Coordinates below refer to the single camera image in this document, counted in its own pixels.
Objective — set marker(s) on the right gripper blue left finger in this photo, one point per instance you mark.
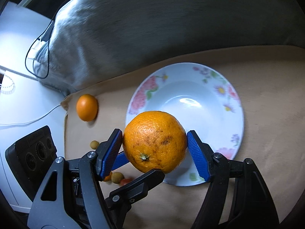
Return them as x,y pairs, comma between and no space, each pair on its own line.
54,205

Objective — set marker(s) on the white floral plate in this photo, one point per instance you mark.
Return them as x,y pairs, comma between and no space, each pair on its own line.
202,100

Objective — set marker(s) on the rough large orange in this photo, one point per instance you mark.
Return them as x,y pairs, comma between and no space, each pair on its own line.
155,140

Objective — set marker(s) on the small tangerine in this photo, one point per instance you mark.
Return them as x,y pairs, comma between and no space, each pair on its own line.
108,177

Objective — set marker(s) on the grey folded blanket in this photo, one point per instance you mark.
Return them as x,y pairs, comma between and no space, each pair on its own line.
95,40

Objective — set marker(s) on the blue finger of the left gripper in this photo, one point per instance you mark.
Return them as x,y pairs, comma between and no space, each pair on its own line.
120,201
120,161

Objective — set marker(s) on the smooth large orange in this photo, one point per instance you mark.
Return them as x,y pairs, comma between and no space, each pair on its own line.
87,107

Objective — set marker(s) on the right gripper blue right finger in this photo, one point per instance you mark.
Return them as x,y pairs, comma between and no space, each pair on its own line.
252,204

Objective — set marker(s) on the longan brown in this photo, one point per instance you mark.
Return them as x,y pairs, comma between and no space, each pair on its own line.
94,144
117,177

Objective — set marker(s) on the red cherry tomato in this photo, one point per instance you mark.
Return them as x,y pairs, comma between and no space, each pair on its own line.
125,181

